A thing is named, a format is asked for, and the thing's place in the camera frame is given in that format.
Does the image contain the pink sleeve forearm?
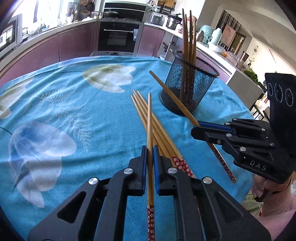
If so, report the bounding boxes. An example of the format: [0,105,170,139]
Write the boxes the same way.
[257,180,295,240]

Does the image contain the purple kitchen cabinets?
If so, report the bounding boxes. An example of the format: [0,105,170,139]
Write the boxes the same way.
[0,21,232,86]

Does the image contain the kitchen window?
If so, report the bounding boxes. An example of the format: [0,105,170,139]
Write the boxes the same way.
[13,0,74,34]

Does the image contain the right hand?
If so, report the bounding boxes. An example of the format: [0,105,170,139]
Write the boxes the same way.
[251,174,292,202]

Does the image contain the black mesh utensil holder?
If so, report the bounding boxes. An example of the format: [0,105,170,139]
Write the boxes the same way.
[165,51,220,113]

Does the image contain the blue floral tablecloth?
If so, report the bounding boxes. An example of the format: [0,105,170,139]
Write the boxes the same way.
[1,56,252,238]

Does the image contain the mint green kettle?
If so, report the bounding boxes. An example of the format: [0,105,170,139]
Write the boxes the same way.
[200,25,214,45]

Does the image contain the built-in black oven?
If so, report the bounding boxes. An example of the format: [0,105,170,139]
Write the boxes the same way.
[96,19,144,56]

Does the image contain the black range hood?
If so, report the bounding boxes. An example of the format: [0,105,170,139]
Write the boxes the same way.
[103,1,150,22]

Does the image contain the silver microwave oven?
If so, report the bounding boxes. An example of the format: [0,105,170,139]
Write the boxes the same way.
[0,14,23,58]

